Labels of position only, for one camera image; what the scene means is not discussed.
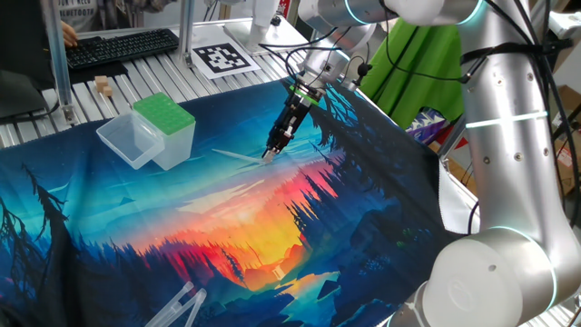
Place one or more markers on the purple patterned package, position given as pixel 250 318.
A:
pixel 424 127

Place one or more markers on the white plastic device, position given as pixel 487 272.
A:
pixel 567 22

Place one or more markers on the small wooden block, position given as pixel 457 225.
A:
pixel 101 82
pixel 108 91

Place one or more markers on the black white marker sheet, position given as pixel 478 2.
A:
pixel 222 59

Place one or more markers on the person torso grey shirt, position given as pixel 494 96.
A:
pixel 79 13

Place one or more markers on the clear plastic box lid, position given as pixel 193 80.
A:
pixel 129 138

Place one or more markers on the black monitor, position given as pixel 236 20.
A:
pixel 22 45

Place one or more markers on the person hand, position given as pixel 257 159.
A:
pixel 70 35

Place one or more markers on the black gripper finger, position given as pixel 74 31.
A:
pixel 286 143
pixel 273 143

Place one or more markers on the black keyboard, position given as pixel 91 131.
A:
pixel 122 47

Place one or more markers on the aluminium frame post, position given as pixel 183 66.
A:
pixel 186 27
pixel 451 136
pixel 56 59

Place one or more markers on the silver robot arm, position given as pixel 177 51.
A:
pixel 508 159

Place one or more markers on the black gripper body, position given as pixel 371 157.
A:
pixel 292 118

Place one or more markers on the green pipette tip holder box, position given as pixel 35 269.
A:
pixel 168 118

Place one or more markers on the cardboard box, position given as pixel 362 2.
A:
pixel 569 159

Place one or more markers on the bright green cloth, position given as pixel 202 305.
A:
pixel 417 100

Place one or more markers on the forest sunset printed cloth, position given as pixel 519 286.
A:
pixel 181 204

